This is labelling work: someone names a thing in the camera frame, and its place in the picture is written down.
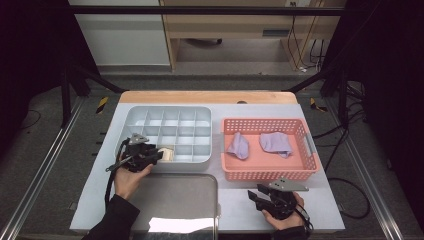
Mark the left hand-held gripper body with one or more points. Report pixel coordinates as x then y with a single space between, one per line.
138 156

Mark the black stand leg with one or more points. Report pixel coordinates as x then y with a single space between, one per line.
343 100
65 100

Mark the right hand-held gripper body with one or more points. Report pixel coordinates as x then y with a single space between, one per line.
281 205

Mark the light wooden desk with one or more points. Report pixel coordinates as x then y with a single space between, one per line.
233 25

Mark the white cabinet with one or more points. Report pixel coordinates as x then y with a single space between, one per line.
123 40

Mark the yellow black floor tape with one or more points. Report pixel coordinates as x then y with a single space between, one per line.
102 105
316 106

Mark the grey translucent box lid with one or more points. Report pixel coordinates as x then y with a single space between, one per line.
180 200

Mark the metal floor rail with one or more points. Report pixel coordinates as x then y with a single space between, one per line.
377 196
41 166

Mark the white divided storage box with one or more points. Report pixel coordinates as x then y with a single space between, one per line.
183 130

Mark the pink perforated plastic basket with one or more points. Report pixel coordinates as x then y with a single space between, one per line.
266 166

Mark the black horizontal frame bar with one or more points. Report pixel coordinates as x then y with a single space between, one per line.
200 10

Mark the person's right hand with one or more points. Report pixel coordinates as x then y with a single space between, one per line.
290 224

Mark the dark object under desk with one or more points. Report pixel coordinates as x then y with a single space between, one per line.
203 41

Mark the person's left hand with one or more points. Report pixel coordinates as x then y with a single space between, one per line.
128 183

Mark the cream sock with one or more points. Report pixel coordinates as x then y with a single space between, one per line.
168 155

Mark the black curtain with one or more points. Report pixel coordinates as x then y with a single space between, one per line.
26 50
393 66

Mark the purple sock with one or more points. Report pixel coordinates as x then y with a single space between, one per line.
239 146
276 143

